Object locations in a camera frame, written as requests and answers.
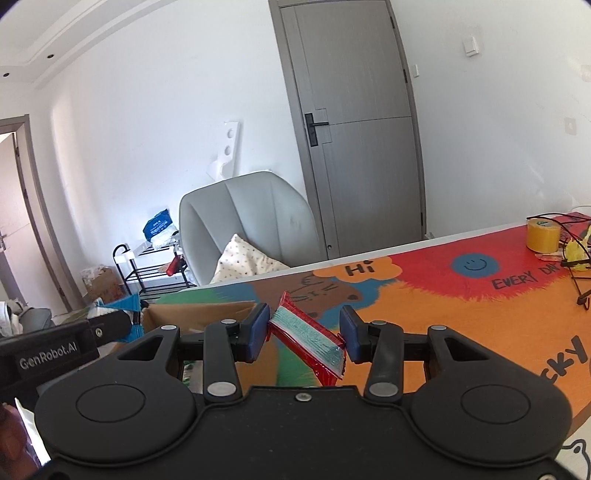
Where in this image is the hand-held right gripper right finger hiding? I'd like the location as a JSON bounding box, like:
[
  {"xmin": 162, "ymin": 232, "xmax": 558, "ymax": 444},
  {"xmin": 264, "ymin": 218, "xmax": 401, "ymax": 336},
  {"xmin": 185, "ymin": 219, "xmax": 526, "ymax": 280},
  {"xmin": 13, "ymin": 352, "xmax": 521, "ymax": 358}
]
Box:
[{"xmin": 339, "ymin": 305, "xmax": 498, "ymax": 408}]

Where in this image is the grey armchair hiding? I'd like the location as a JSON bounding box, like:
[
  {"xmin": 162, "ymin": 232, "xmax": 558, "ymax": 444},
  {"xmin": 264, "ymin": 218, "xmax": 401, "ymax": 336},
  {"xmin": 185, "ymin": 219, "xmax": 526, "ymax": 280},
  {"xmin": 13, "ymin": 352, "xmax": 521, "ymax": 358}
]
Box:
[{"xmin": 179, "ymin": 172, "xmax": 321, "ymax": 288}]

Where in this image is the grey doorway frame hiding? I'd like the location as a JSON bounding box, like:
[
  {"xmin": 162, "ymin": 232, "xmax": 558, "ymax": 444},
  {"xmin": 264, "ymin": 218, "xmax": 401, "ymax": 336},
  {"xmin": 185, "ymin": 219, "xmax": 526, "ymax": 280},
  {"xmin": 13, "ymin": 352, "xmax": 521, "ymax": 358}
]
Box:
[{"xmin": 0, "ymin": 115, "xmax": 75, "ymax": 315}]

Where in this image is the small cardboard box with bags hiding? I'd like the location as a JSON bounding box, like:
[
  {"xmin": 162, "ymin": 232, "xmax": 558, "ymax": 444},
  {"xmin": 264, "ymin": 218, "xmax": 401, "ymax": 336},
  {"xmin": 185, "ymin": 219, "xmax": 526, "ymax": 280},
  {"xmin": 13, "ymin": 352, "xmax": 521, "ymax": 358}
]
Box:
[{"xmin": 82, "ymin": 266, "xmax": 127, "ymax": 305}]

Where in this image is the black door handle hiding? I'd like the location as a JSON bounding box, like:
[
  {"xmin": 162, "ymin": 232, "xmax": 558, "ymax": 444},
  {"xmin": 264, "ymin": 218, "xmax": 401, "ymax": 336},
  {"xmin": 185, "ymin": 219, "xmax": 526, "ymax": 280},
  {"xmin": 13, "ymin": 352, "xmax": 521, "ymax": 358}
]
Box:
[{"xmin": 304, "ymin": 112, "xmax": 329, "ymax": 147}]

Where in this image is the grey sofa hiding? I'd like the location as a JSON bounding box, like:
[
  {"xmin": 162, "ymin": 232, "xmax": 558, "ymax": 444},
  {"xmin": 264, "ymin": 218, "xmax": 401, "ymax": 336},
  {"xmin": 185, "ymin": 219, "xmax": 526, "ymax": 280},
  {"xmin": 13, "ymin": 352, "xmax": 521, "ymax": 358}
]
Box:
[{"xmin": 18, "ymin": 307, "xmax": 56, "ymax": 330}]

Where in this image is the blue snack packet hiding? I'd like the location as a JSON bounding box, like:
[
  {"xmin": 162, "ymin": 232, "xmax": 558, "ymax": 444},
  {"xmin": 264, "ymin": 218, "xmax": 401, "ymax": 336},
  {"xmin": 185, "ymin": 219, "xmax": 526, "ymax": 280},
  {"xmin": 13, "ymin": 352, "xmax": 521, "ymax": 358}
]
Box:
[{"xmin": 95, "ymin": 293, "xmax": 141, "ymax": 340}]

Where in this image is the black shoe rack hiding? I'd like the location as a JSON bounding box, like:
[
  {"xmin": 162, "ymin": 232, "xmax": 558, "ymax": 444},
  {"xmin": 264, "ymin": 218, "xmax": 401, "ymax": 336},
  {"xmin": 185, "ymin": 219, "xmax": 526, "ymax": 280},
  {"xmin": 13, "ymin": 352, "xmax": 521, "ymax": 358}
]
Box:
[{"xmin": 113, "ymin": 244, "xmax": 197, "ymax": 296}]

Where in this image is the red teal snack packet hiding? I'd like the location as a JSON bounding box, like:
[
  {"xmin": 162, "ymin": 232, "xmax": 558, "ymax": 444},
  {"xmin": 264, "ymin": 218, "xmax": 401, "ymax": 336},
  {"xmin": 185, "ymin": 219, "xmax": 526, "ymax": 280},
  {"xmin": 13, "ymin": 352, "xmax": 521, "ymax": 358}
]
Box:
[{"xmin": 268, "ymin": 292, "xmax": 347, "ymax": 386}]

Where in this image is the white foam board with holes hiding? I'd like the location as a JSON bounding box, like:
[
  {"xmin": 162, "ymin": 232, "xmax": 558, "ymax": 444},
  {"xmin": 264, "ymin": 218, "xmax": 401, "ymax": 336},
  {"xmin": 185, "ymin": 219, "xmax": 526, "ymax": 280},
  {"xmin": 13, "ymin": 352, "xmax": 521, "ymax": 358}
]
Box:
[{"xmin": 206, "ymin": 121, "xmax": 241, "ymax": 182}]

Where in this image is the person's left hand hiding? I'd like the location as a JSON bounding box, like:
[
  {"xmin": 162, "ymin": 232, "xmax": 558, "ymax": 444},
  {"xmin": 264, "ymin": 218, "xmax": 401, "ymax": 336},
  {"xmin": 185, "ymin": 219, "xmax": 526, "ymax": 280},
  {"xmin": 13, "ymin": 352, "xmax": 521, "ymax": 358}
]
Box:
[{"xmin": 0, "ymin": 401, "xmax": 42, "ymax": 472}]

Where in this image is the blue plastic bag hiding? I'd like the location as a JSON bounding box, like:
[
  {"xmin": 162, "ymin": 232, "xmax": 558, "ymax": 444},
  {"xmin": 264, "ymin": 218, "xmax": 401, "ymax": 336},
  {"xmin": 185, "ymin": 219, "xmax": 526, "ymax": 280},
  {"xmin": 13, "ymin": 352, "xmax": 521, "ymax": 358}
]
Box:
[{"xmin": 142, "ymin": 209, "xmax": 178, "ymax": 250}]

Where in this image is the yellow tape roll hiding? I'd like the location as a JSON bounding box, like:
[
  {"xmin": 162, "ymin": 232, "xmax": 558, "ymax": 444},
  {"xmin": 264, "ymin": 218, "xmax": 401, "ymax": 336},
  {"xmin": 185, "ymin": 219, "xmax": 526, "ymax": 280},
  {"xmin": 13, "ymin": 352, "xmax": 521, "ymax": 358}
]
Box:
[{"xmin": 526, "ymin": 217, "xmax": 561, "ymax": 254}]

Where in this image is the grey door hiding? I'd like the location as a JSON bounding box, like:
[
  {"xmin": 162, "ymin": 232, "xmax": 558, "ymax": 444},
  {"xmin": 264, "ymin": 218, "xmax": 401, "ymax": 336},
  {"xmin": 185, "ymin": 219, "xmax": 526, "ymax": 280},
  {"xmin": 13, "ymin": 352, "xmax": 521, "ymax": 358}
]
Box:
[{"xmin": 269, "ymin": 0, "xmax": 428, "ymax": 266}]

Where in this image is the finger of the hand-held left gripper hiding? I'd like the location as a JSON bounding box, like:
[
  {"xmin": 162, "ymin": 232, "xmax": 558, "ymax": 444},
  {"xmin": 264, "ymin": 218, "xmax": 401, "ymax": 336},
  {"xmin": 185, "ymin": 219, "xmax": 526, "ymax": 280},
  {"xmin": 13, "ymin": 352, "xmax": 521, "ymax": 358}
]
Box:
[{"xmin": 88, "ymin": 310, "xmax": 134, "ymax": 346}]

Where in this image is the white dotted pillow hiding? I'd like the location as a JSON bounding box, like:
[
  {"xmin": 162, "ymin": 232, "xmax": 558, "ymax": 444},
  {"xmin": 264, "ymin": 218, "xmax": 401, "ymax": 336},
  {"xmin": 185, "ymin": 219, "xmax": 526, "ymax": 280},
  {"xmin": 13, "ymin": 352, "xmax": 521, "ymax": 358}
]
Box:
[{"xmin": 210, "ymin": 234, "xmax": 291, "ymax": 284}]

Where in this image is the brown cardboard box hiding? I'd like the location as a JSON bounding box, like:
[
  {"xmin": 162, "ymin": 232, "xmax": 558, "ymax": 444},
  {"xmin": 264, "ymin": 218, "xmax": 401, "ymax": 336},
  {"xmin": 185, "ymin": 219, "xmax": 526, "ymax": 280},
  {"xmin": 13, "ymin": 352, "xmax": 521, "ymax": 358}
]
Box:
[{"xmin": 141, "ymin": 300, "xmax": 278, "ymax": 388}]

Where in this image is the yellow crumpled object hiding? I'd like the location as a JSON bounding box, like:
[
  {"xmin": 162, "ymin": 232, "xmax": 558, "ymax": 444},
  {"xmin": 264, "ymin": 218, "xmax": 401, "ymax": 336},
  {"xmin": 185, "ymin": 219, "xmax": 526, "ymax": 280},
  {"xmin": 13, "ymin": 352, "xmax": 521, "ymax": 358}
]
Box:
[{"xmin": 566, "ymin": 228, "xmax": 591, "ymax": 264}]

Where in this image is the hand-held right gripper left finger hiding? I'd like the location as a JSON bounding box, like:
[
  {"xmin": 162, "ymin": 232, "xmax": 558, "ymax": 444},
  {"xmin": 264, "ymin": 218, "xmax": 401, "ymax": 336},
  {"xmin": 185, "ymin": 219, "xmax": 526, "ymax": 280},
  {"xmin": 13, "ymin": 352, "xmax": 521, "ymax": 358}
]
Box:
[{"xmin": 115, "ymin": 302, "xmax": 271, "ymax": 407}]

